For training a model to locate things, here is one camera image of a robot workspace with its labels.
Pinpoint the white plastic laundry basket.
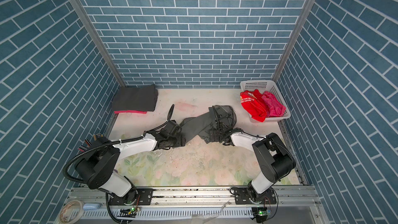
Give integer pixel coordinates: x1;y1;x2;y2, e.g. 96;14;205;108
240;80;291;122

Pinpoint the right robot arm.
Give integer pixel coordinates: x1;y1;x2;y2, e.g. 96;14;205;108
209;124;296;202

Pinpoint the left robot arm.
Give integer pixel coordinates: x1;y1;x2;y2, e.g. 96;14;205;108
74;120;186;202

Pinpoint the red printed t shirt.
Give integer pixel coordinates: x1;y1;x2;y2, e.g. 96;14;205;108
240;89;269;122

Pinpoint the folded pink t shirt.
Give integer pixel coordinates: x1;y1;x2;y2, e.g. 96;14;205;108
114;110;147;114

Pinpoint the folded dark grey t shirt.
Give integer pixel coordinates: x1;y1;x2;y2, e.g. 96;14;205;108
112;84;158;112

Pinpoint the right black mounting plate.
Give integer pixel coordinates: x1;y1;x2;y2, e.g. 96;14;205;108
229;187;277;205

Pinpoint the black mounting plate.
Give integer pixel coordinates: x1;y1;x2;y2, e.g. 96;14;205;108
108;188;154;206
229;187;277;205

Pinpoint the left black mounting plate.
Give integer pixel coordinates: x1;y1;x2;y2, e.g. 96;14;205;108
108;188;154;206

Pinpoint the cup of coloured pencils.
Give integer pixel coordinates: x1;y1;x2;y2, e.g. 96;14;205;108
78;134;103;152

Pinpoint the white ventilation grille strip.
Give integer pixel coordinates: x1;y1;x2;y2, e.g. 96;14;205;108
72;207;256;220

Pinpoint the right green circuit board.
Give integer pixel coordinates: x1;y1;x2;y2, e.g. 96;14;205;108
251;207;271;224

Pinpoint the green circuit board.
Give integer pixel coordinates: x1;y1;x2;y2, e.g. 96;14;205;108
251;207;271;224
117;207;138;218

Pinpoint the left green circuit board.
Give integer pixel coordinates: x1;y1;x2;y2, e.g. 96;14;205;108
117;207;138;218

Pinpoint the roll of clear tape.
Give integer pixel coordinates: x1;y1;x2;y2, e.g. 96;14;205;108
58;200;85;224

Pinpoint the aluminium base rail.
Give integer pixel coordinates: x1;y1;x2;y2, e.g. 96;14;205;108
67;185;321;207

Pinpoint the right corner aluminium post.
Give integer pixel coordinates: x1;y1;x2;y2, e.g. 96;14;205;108
272;0;315;82

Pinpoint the corner aluminium post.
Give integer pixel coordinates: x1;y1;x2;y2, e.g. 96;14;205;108
272;0;315;82
69;0;126;87

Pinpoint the left corner aluminium post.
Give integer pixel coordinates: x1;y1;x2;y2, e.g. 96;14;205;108
69;0;126;87

